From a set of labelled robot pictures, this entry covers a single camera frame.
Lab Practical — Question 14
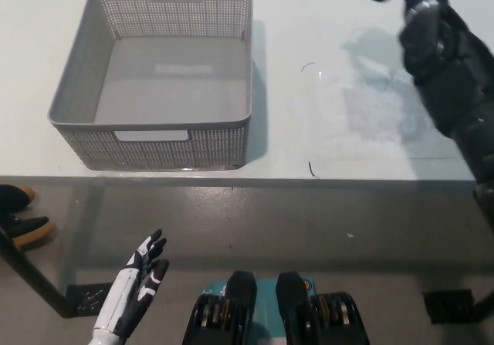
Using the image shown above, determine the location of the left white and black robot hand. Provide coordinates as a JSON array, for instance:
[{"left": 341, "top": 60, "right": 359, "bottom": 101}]
[{"left": 93, "top": 228, "right": 171, "bottom": 341}]

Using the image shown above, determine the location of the black table foot plate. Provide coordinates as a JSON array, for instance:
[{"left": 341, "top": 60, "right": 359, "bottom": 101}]
[
  {"left": 421, "top": 289, "right": 475, "bottom": 326},
  {"left": 65, "top": 282, "right": 113, "bottom": 317}
]

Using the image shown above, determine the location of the black ribbed robot body block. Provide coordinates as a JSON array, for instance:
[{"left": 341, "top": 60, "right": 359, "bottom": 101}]
[
  {"left": 276, "top": 271, "right": 372, "bottom": 345},
  {"left": 183, "top": 270, "right": 259, "bottom": 345}
]

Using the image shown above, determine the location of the black shoe with tan sole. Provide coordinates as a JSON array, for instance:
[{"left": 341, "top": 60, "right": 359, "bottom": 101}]
[
  {"left": 6, "top": 216, "right": 56, "bottom": 251},
  {"left": 0, "top": 184, "right": 36, "bottom": 211}
]

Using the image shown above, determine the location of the grey perforated plastic basket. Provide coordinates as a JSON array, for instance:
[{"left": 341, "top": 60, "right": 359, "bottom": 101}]
[{"left": 47, "top": 0, "right": 254, "bottom": 171}]

